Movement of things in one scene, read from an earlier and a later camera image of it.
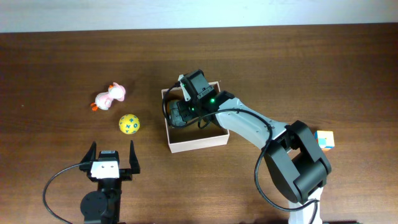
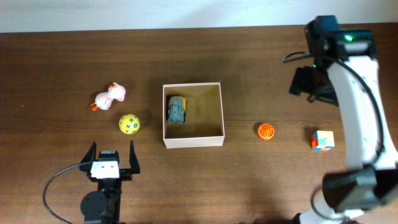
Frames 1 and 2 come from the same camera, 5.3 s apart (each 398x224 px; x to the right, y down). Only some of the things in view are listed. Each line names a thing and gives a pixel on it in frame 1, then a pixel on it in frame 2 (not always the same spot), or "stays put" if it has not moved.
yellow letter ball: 129,124 stays put
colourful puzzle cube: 325,139 stays put
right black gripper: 185,114 -> 300,81
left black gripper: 126,173 stays put
